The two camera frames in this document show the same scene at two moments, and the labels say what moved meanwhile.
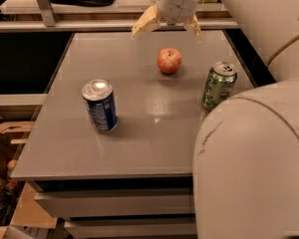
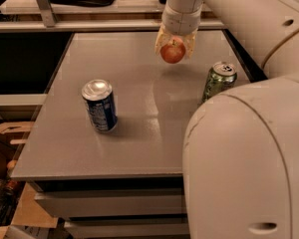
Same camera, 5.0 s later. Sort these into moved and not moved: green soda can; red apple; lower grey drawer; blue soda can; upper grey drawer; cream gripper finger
Moved: red apple; cream gripper finger
Not moved: upper grey drawer; blue soda can; lower grey drawer; green soda can
